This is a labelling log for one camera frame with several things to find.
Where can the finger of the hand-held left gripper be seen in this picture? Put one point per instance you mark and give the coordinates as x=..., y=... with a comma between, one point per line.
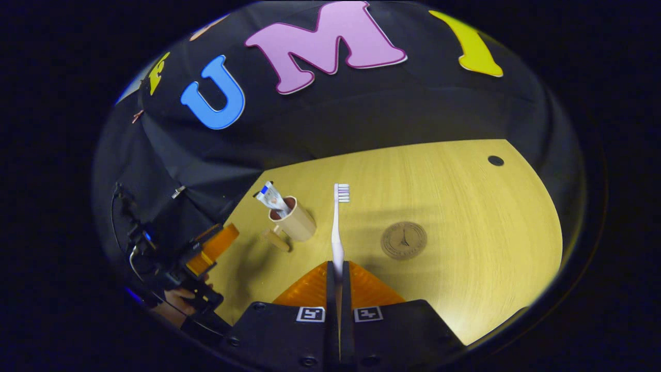
x=211, y=250

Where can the silver metal clip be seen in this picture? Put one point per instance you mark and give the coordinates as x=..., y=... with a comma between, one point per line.
x=178, y=192

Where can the pale pink toothbrush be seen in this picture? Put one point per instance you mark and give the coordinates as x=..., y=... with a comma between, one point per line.
x=336, y=232

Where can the small orange clip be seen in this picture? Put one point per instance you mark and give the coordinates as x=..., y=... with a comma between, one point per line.
x=137, y=117

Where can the round cork coaster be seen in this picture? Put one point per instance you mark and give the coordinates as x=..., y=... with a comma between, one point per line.
x=404, y=241

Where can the wooden desktop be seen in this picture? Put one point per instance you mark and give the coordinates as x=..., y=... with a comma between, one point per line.
x=465, y=217

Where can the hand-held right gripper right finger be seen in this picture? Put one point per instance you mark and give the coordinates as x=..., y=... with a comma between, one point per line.
x=347, y=310

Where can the white toothpaste tube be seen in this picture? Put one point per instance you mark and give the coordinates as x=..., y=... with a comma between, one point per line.
x=272, y=199

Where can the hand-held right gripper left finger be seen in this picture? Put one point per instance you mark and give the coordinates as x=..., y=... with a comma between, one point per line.
x=331, y=310

